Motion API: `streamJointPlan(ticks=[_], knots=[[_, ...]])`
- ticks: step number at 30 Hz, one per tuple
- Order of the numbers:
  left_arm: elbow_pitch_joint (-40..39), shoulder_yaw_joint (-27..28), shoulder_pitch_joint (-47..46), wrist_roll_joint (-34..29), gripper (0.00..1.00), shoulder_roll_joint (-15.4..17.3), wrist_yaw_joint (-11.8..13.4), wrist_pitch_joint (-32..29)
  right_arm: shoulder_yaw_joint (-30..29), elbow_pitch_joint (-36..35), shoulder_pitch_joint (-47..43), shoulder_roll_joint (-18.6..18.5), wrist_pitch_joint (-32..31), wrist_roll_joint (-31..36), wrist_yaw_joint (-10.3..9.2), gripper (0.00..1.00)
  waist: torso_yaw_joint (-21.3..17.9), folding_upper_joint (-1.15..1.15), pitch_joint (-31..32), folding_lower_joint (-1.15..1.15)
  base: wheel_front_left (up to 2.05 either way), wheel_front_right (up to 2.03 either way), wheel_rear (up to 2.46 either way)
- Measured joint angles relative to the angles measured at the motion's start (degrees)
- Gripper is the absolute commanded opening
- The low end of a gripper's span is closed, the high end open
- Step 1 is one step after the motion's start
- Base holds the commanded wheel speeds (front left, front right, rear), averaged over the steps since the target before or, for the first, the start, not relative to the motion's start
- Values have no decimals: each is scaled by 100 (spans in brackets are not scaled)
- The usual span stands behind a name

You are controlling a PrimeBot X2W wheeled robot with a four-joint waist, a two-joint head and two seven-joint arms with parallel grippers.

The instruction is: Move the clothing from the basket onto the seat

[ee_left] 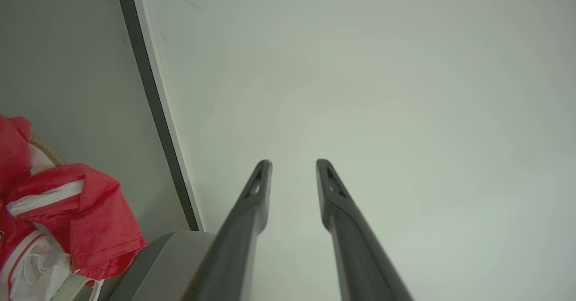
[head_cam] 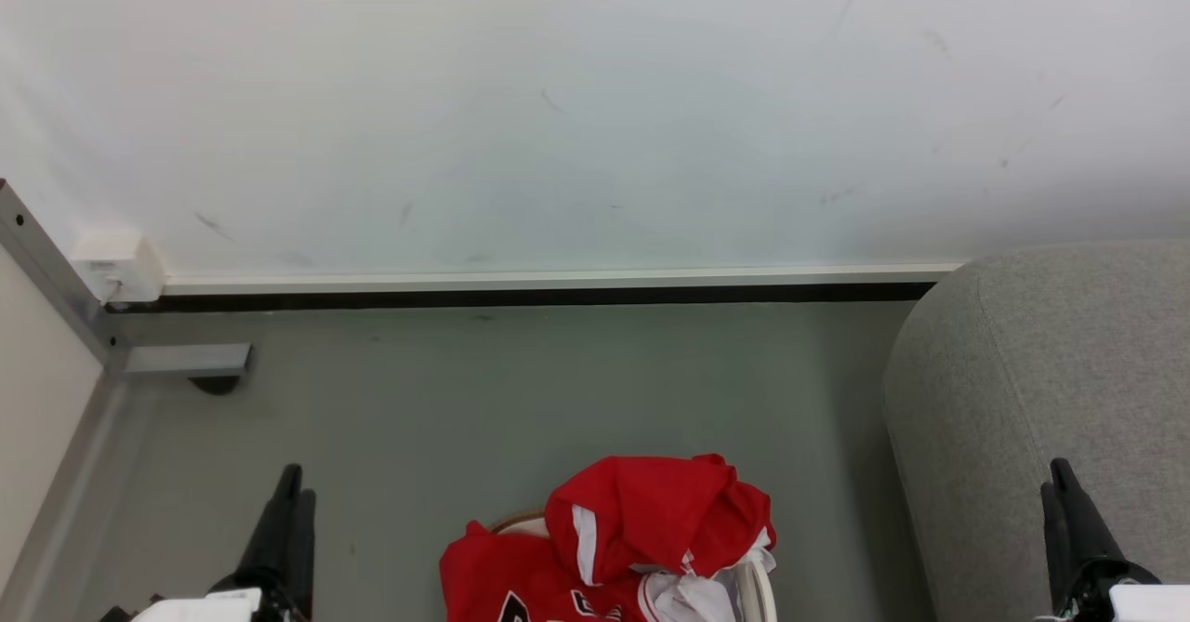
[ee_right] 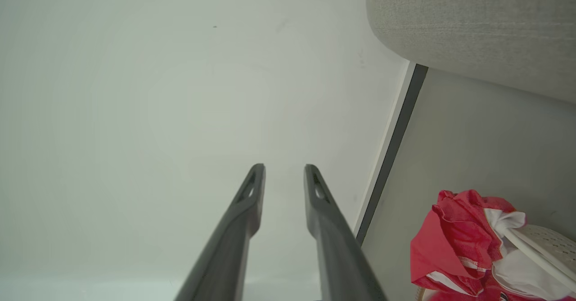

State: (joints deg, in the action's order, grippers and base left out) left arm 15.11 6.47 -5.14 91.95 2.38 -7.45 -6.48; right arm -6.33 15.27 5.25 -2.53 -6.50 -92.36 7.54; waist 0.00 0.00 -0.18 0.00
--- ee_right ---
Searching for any white and dark baseboard strip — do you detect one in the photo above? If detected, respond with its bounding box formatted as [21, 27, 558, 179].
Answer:
[354, 61, 429, 247]

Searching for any white perforated laundry basket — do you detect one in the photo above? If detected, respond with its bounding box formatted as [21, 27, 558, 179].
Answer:
[491, 224, 576, 298]

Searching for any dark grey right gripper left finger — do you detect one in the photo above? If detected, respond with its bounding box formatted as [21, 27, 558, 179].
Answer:
[175, 163, 266, 301]

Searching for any red jersey with striped trim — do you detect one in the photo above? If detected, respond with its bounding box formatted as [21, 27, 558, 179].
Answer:
[410, 189, 527, 296]

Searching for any red and white terry garment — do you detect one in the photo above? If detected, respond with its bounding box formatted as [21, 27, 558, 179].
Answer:
[422, 247, 576, 301]

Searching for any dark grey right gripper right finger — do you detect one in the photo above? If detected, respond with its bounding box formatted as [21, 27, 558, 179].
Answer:
[304, 164, 388, 301]

